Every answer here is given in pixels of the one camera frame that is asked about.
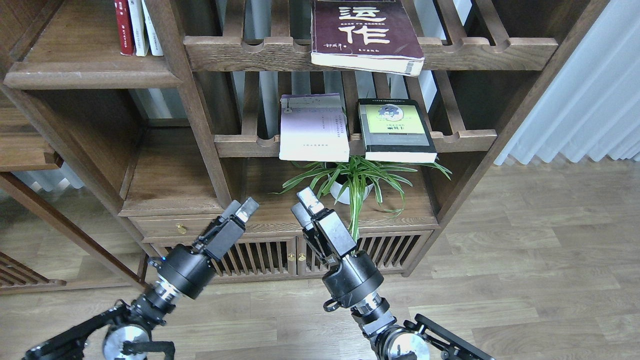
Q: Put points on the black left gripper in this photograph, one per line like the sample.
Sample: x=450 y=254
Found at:
x=185 y=271

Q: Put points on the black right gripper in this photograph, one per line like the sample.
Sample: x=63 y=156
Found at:
x=352 y=278

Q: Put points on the white lavender paperback book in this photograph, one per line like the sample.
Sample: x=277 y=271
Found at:
x=313 y=128

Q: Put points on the black book yellow-green cover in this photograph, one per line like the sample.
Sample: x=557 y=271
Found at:
x=394 y=130

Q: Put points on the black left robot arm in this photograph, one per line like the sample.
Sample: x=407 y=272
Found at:
x=129 y=333

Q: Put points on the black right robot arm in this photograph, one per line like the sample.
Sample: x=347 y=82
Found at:
x=413 y=339

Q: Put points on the white plant pot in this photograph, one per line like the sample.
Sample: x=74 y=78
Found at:
x=350 y=193

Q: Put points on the green spider plant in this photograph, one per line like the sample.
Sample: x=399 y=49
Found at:
x=356 y=176

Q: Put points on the brass drawer knob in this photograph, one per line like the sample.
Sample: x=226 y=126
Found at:
x=181 y=229

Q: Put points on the dark wooden bookshelf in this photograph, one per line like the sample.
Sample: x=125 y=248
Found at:
x=171 y=139

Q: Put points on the white upright book right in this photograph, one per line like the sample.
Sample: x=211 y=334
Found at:
x=153 y=39

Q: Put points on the white upright book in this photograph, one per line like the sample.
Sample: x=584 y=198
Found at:
x=138 y=23
x=153 y=39

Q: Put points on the dark red book chinese title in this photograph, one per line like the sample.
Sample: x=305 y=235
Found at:
x=375 y=36

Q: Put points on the red upright book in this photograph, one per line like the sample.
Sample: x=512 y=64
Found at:
x=123 y=19

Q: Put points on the wooden side furniture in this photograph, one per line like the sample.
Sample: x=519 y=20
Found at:
x=55 y=236

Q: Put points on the white curtain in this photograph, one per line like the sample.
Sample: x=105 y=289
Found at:
x=592 y=108

